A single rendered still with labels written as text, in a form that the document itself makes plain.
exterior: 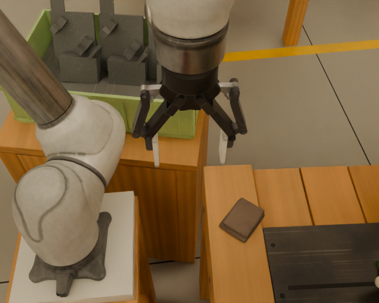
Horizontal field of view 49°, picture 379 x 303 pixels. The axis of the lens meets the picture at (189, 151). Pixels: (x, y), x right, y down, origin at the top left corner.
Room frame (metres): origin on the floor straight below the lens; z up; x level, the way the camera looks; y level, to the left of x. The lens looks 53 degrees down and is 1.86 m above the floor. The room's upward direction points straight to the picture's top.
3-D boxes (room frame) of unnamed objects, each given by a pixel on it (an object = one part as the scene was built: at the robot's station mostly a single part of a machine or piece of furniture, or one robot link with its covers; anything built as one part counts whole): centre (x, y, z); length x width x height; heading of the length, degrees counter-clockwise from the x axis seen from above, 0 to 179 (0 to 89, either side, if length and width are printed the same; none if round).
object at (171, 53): (0.41, 0.00, 1.54); 0.09 x 0.09 x 0.06
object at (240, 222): (0.50, -0.13, 0.91); 0.10 x 0.08 x 0.03; 143
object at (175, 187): (1.05, 0.28, 0.39); 0.68 x 0.52 x 0.79; 83
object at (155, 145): (0.41, 0.05, 1.33); 0.03 x 0.01 x 0.07; 3
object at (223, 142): (0.42, -0.06, 1.33); 0.03 x 0.01 x 0.07; 3
